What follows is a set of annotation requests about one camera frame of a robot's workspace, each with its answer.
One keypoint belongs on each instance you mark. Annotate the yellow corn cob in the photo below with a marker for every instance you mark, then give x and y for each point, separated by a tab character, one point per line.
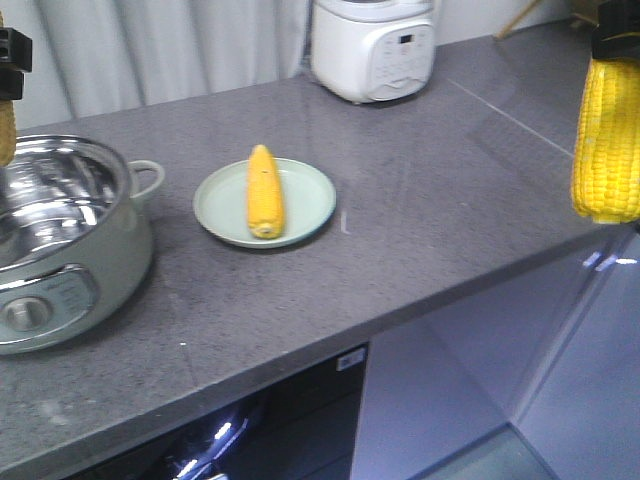
7	132
605	178
265	211

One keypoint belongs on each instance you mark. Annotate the pale green round plate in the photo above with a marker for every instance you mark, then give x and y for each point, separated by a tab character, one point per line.
309	197

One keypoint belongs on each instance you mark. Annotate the white pleated curtain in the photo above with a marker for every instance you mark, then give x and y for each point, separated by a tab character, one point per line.
98	57

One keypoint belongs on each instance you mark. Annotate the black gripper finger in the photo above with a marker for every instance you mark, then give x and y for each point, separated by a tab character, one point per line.
16	61
616	35

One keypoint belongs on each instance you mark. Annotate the green electric cooking pot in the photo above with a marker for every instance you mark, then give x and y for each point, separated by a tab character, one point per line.
75	238

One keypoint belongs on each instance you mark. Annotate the white side cabinet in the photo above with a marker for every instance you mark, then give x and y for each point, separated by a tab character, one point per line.
583	415

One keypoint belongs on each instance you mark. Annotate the grey cabinet door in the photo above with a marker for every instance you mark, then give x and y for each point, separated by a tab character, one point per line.
460	369

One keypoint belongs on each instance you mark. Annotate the black drawer sterilizer cabinet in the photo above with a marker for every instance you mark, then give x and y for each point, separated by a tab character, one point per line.
302	427

